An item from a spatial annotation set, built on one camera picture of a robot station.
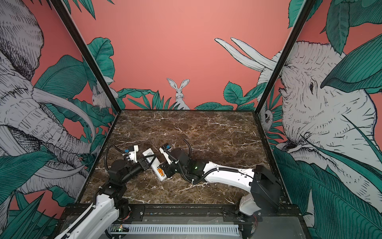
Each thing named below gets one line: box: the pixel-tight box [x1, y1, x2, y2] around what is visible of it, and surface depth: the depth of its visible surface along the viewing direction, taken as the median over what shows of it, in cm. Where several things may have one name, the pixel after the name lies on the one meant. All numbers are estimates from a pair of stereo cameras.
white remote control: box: [142, 147, 167, 182], surface depth 77 cm
